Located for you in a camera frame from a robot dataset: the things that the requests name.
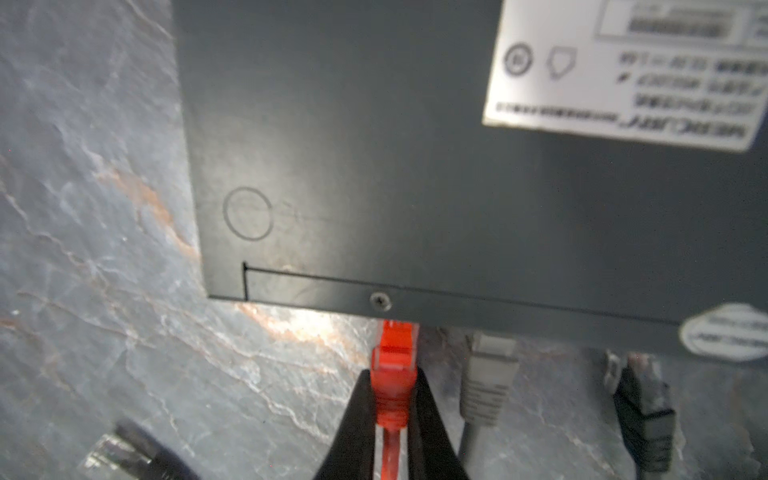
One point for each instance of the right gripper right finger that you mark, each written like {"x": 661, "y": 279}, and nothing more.
{"x": 429, "y": 450}

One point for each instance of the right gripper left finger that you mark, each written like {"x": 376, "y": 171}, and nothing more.
{"x": 351, "y": 455}

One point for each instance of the large black network switch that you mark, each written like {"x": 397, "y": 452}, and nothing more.
{"x": 592, "y": 172}

